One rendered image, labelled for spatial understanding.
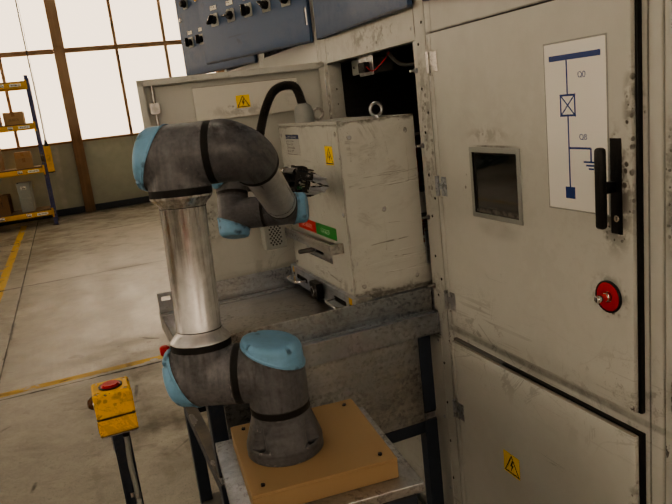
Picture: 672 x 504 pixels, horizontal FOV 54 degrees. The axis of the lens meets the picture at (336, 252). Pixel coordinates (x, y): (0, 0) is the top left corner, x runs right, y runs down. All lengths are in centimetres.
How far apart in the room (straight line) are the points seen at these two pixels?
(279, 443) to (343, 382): 54
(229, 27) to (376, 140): 112
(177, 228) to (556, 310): 76
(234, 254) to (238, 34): 86
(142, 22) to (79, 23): 108
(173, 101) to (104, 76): 1071
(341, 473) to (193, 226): 52
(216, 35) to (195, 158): 162
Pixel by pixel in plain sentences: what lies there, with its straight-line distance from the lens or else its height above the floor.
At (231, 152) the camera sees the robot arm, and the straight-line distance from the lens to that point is 118.
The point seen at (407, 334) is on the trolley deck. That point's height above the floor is 81.
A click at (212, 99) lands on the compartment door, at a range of 226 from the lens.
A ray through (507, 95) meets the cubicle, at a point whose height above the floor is 142.
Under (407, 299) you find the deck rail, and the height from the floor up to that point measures 90.
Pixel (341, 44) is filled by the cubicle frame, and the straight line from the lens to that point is 217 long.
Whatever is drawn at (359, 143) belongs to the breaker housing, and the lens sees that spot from 173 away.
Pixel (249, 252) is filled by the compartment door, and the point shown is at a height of 96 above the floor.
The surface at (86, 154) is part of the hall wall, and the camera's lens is 1283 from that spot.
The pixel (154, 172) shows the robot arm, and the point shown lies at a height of 136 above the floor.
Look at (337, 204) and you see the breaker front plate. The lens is 178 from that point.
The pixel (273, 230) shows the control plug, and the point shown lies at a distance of 212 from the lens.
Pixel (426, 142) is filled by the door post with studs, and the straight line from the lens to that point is 174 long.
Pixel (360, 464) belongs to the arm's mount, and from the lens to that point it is 127.
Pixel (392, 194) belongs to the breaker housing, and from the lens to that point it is 178.
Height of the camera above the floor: 144
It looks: 13 degrees down
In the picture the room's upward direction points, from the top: 7 degrees counter-clockwise
